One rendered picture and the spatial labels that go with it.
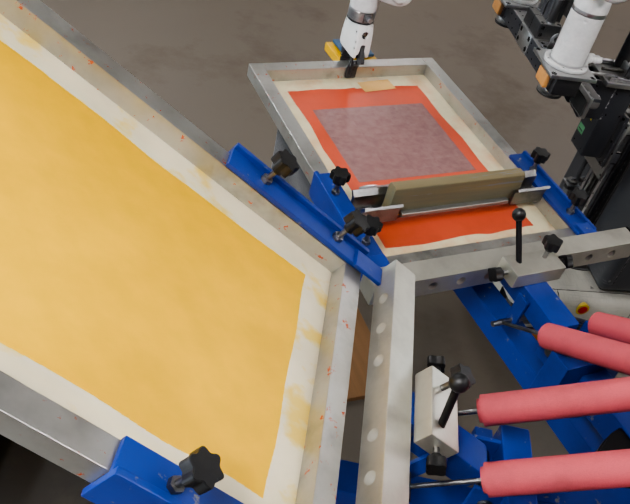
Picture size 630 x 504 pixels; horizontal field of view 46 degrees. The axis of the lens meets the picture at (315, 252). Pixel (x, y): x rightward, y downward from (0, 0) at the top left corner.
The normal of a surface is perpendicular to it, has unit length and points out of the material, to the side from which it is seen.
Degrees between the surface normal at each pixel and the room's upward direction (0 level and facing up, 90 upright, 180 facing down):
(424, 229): 2
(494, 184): 92
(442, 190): 92
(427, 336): 0
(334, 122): 2
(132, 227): 32
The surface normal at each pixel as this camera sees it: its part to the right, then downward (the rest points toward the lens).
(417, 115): 0.20, -0.71
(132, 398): 0.68, -0.50
